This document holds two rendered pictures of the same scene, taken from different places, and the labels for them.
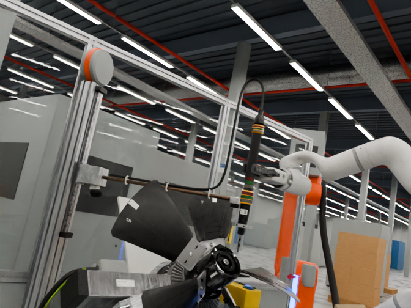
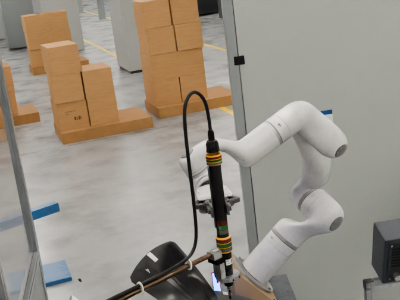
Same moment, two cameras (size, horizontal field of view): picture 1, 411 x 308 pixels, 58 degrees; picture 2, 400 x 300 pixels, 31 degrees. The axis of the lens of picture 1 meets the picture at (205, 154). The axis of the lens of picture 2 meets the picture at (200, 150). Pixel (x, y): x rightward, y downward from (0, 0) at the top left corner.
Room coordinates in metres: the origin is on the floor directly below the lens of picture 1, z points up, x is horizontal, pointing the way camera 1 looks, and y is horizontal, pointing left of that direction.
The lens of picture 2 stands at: (0.32, 1.43, 2.24)
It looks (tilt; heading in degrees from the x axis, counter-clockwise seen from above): 16 degrees down; 302
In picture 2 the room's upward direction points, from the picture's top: 7 degrees counter-clockwise
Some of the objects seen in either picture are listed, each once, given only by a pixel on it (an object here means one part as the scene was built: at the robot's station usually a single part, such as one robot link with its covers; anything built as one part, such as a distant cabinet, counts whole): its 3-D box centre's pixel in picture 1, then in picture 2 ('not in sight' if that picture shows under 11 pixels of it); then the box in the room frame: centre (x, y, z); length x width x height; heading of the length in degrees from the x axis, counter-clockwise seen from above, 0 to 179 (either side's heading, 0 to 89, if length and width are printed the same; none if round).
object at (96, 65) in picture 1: (97, 67); not in sight; (1.51, 0.52, 1.88); 0.17 x 0.15 x 0.16; 128
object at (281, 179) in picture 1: (270, 175); (213, 196); (1.37, -0.25, 1.54); 0.11 x 0.10 x 0.07; 128
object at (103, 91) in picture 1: (84, 160); not in sight; (1.49, 0.48, 1.48); 0.05 x 0.03 x 0.62; 163
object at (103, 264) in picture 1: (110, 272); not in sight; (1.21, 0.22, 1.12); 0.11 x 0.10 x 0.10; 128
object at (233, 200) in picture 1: (241, 212); (223, 262); (1.30, -0.16, 1.38); 0.09 x 0.07 x 0.10; 73
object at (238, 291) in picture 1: (239, 297); not in sight; (1.75, -0.27, 1.02); 0.16 x 0.10 x 0.11; 38
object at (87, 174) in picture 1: (92, 175); not in sight; (1.48, 0.43, 1.42); 0.10 x 0.07 x 0.08; 73
